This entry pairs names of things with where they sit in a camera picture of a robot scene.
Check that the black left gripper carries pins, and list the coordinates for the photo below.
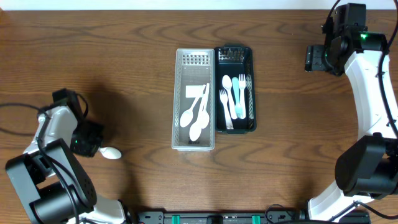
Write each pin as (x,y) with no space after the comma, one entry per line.
(92,144)

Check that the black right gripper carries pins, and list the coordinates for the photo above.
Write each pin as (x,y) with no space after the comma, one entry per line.
(312,58)

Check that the white plastic spoon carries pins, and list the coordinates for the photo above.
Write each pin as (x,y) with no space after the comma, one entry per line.
(187,115)
(204,116)
(227,84)
(110,153)
(195,129)

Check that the white plastic fork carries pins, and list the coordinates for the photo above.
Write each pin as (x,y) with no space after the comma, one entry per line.
(238,107)
(242,86)
(224,101)

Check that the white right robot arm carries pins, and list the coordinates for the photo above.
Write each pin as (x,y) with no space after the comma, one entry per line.
(366,171)

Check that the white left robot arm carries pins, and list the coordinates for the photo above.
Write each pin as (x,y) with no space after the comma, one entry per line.
(51,184)

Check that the dark green plastic basket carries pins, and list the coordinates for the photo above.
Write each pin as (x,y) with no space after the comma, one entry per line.
(234,60)

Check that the clear white plastic basket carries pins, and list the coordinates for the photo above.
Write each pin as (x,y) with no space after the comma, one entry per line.
(193,68)

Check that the black aluminium rail with clips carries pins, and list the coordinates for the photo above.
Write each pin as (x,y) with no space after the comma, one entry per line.
(274,214)

